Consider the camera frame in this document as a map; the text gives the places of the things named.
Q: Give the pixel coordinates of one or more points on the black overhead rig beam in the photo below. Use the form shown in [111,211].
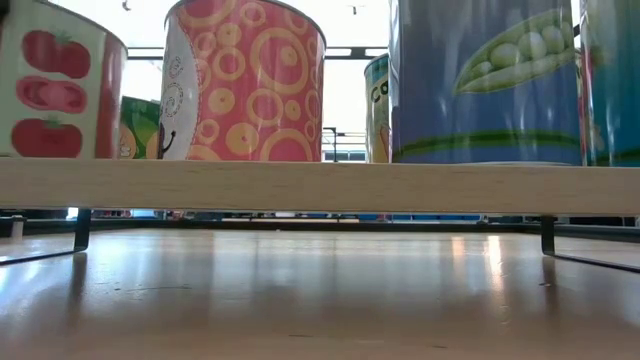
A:
[357,52]

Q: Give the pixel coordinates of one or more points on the distant blue band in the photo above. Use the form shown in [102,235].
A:
[435,219]

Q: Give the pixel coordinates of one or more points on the wooden shelf board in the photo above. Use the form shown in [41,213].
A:
[320,187]

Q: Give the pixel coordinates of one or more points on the green sliced peaches can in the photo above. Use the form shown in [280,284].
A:
[140,125]

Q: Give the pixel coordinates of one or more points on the black aluminium table frame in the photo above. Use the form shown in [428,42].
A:
[330,226]

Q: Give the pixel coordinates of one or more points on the blue peas can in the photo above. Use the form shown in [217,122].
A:
[450,115]

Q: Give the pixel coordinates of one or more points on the yellow corn can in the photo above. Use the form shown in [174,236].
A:
[377,125]

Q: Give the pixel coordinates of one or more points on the teal tomato soup can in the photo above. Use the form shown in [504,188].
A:
[615,100]

